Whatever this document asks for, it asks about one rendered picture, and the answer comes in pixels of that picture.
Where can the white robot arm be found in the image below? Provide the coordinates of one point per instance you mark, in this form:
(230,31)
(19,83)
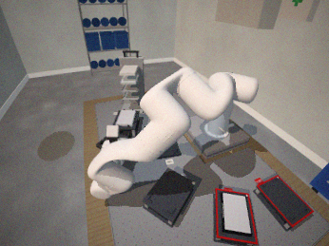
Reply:
(212,101)

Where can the white microplate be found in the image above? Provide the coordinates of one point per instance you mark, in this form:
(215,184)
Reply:
(129,80)
(126,117)
(129,70)
(235,217)

